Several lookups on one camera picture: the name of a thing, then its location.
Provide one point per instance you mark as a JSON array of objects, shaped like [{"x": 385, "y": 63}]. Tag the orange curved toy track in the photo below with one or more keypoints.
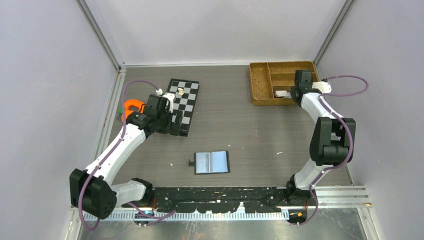
[{"x": 130, "y": 106}]

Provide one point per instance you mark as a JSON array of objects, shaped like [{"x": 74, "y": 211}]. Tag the black and silver chessboard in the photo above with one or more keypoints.
[{"x": 183, "y": 106}]

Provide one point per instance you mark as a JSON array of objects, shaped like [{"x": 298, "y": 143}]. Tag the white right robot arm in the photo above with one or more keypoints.
[{"x": 332, "y": 138}]

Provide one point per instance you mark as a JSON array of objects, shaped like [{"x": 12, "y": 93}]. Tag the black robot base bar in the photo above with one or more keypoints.
[{"x": 220, "y": 200}]

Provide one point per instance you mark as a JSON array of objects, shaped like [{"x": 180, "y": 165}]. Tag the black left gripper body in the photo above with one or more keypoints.
[{"x": 166, "y": 126}]

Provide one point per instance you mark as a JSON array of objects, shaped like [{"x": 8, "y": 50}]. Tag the woven wicker tray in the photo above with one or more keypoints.
[{"x": 267, "y": 77}]

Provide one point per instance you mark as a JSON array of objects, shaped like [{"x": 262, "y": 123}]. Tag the black leather card holder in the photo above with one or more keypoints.
[{"x": 208, "y": 163}]

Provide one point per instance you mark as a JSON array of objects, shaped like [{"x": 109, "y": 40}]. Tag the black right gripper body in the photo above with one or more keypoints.
[{"x": 292, "y": 89}]

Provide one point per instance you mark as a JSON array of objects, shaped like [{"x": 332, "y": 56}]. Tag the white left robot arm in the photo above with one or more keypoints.
[{"x": 92, "y": 189}]

